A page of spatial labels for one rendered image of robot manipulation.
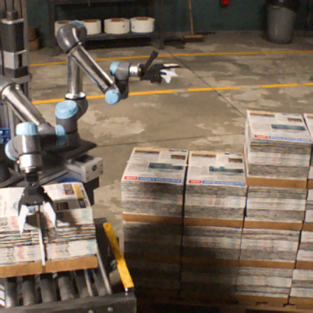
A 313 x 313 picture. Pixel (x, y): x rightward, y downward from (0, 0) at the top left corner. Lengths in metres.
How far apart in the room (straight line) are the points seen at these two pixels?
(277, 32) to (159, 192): 7.12
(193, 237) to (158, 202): 0.25
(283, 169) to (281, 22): 7.01
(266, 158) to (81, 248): 0.98
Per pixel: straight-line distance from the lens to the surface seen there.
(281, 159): 2.38
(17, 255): 1.81
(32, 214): 1.75
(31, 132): 1.73
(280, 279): 2.73
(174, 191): 2.45
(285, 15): 9.26
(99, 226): 2.17
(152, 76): 2.69
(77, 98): 2.83
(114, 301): 1.77
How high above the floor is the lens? 1.96
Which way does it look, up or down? 25 degrees down
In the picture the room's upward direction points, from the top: 1 degrees clockwise
